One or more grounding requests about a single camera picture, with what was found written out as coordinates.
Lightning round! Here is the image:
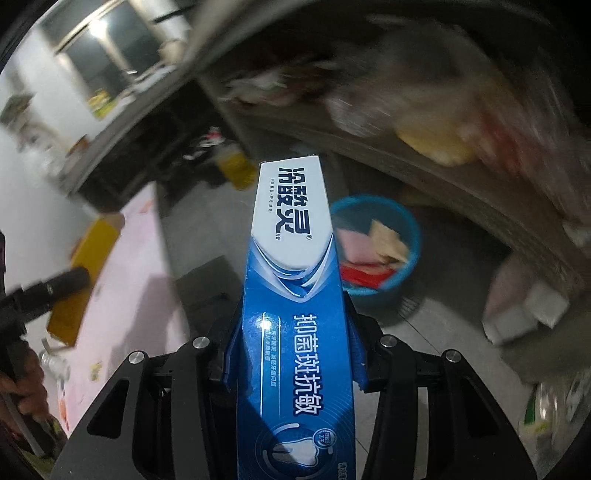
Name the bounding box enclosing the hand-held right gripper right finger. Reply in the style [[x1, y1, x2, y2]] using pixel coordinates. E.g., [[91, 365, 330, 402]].
[[342, 290, 539, 480]]

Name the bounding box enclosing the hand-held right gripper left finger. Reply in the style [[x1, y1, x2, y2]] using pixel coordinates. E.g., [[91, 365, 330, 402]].
[[48, 300, 245, 480]]

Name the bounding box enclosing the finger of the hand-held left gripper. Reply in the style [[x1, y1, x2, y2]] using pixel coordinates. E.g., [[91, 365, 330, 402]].
[[21, 268, 92, 319]]

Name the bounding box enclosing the white blue toothpaste box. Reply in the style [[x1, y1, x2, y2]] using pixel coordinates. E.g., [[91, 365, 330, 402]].
[[235, 154, 356, 480]]

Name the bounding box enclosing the red snack bag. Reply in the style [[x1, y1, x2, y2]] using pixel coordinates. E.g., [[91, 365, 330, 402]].
[[342, 261, 398, 291]]

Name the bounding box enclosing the blue plastic bin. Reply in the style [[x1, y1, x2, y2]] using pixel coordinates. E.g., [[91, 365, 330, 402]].
[[329, 196, 422, 310]]

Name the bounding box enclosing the solid pink plastic bag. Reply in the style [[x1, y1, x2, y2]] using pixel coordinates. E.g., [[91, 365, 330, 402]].
[[337, 226, 384, 264]]

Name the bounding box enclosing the brown paper bag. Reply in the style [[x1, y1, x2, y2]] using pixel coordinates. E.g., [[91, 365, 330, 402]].
[[367, 219, 411, 266]]

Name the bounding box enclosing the person's left hand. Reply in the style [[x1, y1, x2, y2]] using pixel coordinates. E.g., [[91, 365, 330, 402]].
[[0, 344, 49, 421]]

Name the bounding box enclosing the pink printed table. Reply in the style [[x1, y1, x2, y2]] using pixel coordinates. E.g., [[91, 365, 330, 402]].
[[55, 182, 190, 439]]

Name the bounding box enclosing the green yellow packet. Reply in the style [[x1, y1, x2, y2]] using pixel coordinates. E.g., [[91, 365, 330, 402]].
[[88, 90, 116, 118]]

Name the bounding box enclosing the clear green plastic packaging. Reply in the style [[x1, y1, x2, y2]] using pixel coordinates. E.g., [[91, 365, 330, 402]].
[[519, 369, 591, 444]]

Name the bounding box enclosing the yellow oil bottle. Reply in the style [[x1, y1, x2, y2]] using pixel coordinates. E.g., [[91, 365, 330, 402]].
[[215, 143, 259, 190]]

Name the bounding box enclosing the clear bag of yellow food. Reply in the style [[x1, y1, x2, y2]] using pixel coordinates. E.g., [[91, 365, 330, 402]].
[[323, 46, 509, 167]]

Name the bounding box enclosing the window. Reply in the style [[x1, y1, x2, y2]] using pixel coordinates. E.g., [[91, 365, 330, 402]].
[[41, 0, 176, 102]]

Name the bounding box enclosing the white plastic bag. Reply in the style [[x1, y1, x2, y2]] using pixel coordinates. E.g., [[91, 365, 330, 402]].
[[222, 69, 296, 107]]

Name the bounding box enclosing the grey concrete counter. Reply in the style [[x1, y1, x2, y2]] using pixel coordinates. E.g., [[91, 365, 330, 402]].
[[65, 0, 591, 296]]

